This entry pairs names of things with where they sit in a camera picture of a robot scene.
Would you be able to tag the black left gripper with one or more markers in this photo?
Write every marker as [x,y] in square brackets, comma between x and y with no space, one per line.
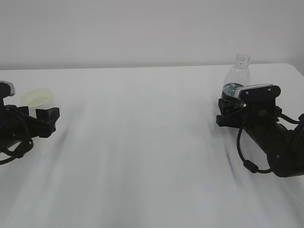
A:
[17,125]

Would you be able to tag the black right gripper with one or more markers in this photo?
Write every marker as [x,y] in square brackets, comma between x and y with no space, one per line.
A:
[258,117]

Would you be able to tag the white paper cup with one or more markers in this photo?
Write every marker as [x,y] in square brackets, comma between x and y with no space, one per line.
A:
[39,98]

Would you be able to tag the clear plastic water bottle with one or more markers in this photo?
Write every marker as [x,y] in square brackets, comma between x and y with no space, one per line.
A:
[237,76]

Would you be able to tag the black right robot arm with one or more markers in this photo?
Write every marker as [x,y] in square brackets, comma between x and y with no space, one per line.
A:
[285,156]

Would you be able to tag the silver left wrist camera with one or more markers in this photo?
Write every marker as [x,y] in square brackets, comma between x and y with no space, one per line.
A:
[6,89]

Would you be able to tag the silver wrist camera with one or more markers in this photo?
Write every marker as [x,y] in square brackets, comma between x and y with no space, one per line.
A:
[246,92]
[6,89]

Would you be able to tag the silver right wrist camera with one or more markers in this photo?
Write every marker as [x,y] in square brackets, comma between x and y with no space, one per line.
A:
[246,92]

